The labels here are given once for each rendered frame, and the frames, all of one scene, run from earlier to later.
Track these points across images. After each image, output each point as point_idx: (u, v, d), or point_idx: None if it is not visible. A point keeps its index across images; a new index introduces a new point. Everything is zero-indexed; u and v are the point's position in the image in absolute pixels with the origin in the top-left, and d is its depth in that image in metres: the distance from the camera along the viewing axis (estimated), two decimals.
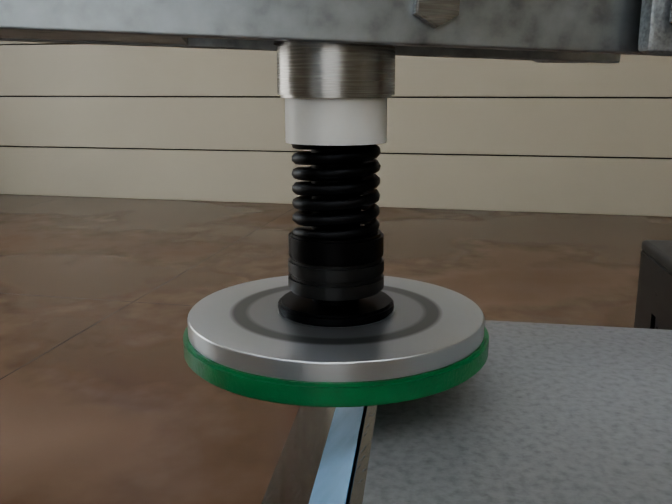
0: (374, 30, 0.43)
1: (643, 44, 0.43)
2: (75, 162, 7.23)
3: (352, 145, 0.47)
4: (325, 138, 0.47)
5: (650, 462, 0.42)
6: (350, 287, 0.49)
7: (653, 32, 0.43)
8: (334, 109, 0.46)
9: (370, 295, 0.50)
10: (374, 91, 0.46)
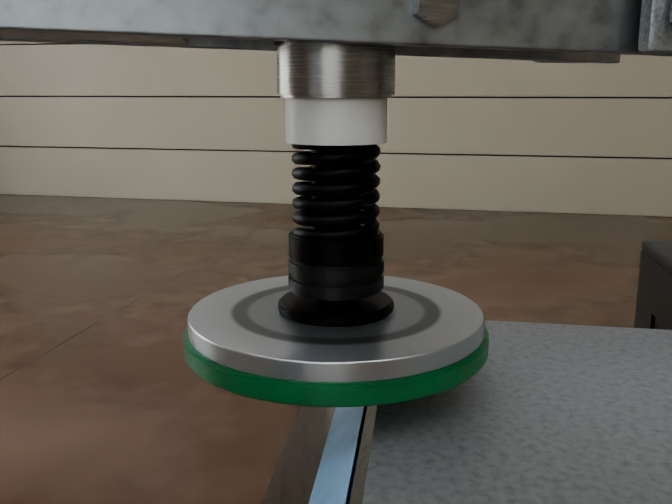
0: (374, 30, 0.43)
1: (643, 44, 0.43)
2: (75, 162, 7.23)
3: (352, 145, 0.47)
4: (325, 138, 0.47)
5: (650, 462, 0.42)
6: (350, 287, 0.49)
7: (653, 32, 0.43)
8: (334, 109, 0.46)
9: (370, 295, 0.50)
10: (374, 91, 0.46)
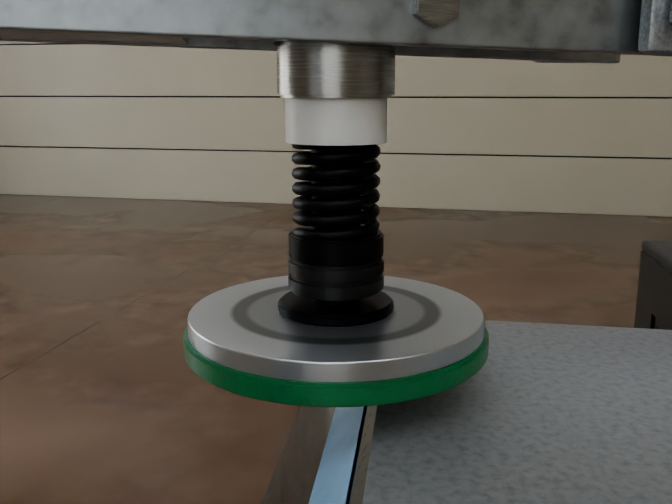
0: (374, 30, 0.43)
1: (643, 44, 0.43)
2: (75, 162, 7.23)
3: (352, 145, 0.47)
4: (325, 138, 0.47)
5: (650, 462, 0.42)
6: (350, 287, 0.49)
7: (653, 32, 0.43)
8: (334, 109, 0.46)
9: (370, 295, 0.50)
10: (374, 91, 0.46)
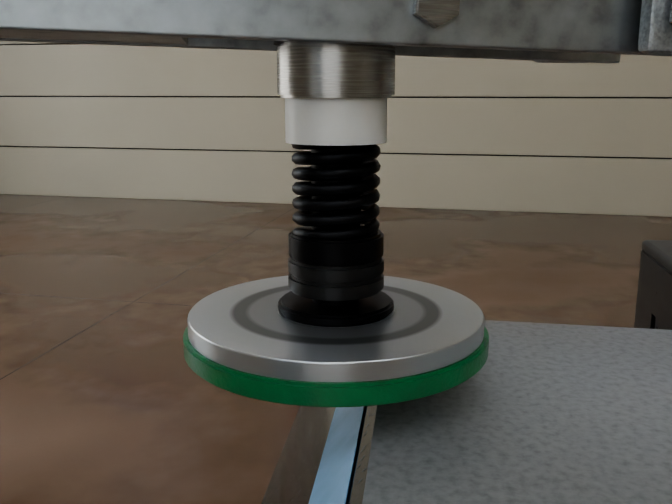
0: (374, 30, 0.43)
1: (643, 44, 0.43)
2: (75, 162, 7.23)
3: (352, 145, 0.47)
4: (325, 138, 0.47)
5: (650, 462, 0.42)
6: (350, 287, 0.49)
7: (653, 32, 0.43)
8: (334, 109, 0.46)
9: (370, 295, 0.50)
10: (374, 91, 0.46)
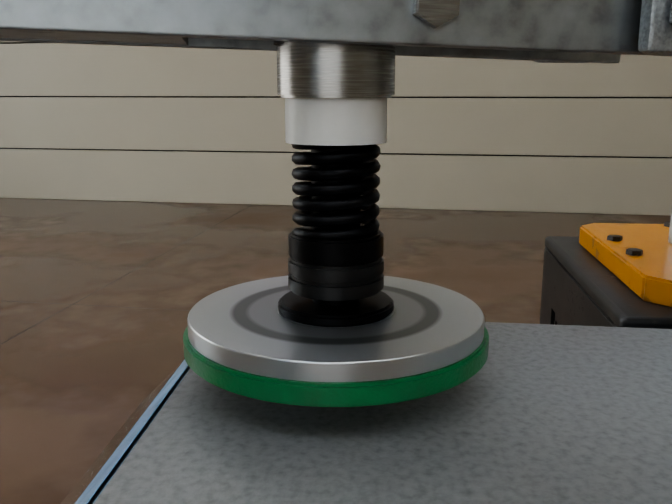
0: (374, 30, 0.43)
1: (643, 44, 0.43)
2: (23, 163, 7.11)
3: (352, 145, 0.47)
4: (325, 138, 0.47)
5: (403, 449, 0.44)
6: (350, 287, 0.49)
7: (653, 32, 0.43)
8: (334, 109, 0.46)
9: (370, 295, 0.50)
10: (374, 91, 0.46)
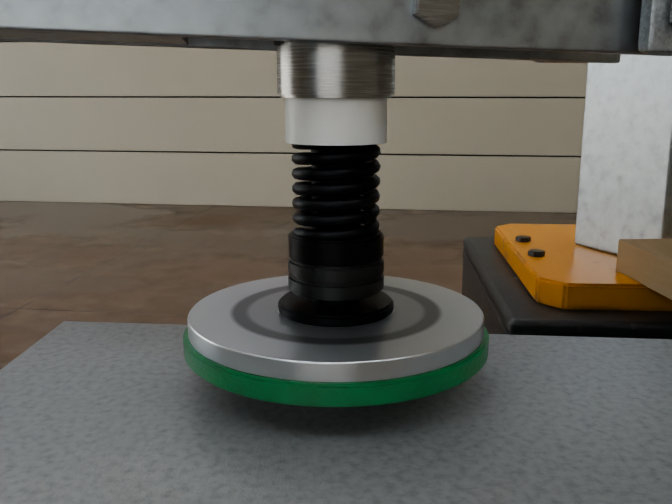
0: (374, 30, 0.43)
1: (643, 44, 0.43)
2: None
3: (352, 145, 0.47)
4: (325, 138, 0.47)
5: (155, 468, 0.42)
6: (350, 287, 0.49)
7: (653, 32, 0.43)
8: (334, 109, 0.46)
9: (370, 295, 0.50)
10: (374, 91, 0.46)
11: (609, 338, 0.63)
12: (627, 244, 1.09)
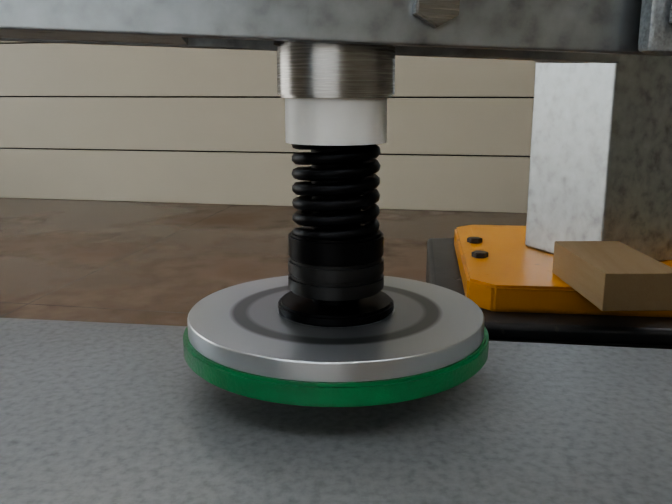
0: (374, 30, 0.43)
1: (643, 44, 0.43)
2: (8, 163, 7.15)
3: (352, 145, 0.47)
4: (325, 138, 0.47)
5: None
6: (350, 287, 0.49)
7: (653, 32, 0.43)
8: (334, 109, 0.46)
9: (370, 295, 0.50)
10: (374, 91, 0.46)
11: None
12: (560, 246, 1.07)
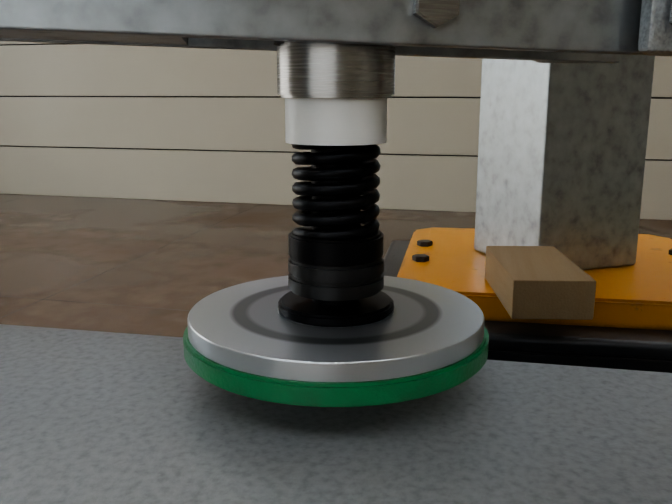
0: (374, 30, 0.43)
1: (643, 44, 0.43)
2: (43, 161, 7.32)
3: (352, 145, 0.47)
4: (325, 138, 0.47)
5: None
6: (350, 287, 0.49)
7: (653, 32, 0.43)
8: (334, 109, 0.46)
9: (370, 295, 0.50)
10: (374, 91, 0.46)
11: None
12: (489, 251, 1.04)
